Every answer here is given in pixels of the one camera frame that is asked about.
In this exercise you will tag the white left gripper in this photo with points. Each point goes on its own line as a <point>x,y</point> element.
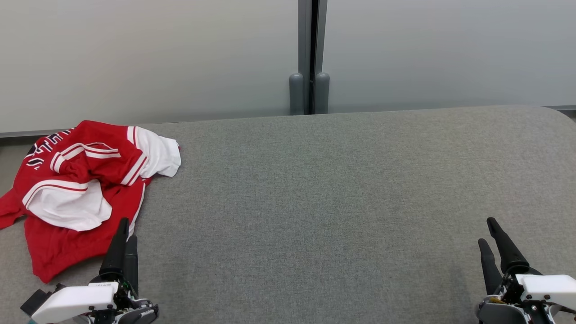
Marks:
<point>76,301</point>

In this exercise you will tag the grey metal partition post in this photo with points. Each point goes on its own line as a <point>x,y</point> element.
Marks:
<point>310,40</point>

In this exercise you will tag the red shorts with white stripes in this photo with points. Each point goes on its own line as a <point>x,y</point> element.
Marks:
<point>67,252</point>

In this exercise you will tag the red Bulls 23 jersey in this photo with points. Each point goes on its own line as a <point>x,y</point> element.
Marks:
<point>90,159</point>

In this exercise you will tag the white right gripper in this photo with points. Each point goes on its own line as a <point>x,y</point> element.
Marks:
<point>544,290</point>

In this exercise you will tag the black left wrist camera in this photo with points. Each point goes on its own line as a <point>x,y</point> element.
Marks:
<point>36,301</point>

